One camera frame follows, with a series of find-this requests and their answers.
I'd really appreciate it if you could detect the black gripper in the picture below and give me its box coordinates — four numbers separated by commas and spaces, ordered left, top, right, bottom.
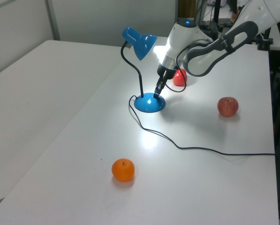
153, 62, 176, 98

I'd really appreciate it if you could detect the blue desk lamp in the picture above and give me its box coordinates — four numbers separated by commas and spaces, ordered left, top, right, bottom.
120, 26, 166, 113

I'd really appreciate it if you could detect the bright red apple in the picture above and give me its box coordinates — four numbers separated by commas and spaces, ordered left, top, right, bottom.
172, 68, 189, 87

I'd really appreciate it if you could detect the pale red apple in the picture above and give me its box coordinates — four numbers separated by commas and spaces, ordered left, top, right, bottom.
217, 96, 239, 118

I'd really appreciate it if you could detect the orange mandarin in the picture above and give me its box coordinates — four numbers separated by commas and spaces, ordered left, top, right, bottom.
111, 158, 136, 182

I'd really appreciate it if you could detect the black stand pole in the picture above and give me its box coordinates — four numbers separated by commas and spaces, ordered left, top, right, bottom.
212, 0, 222, 25

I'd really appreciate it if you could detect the black clamp with stand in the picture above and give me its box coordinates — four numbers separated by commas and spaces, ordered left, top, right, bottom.
256, 28, 274, 51

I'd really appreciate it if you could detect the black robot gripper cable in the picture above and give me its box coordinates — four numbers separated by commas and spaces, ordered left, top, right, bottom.
164, 39, 212, 93

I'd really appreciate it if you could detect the black lamp power cable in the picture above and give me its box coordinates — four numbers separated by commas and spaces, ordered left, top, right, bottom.
129, 94, 276, 157

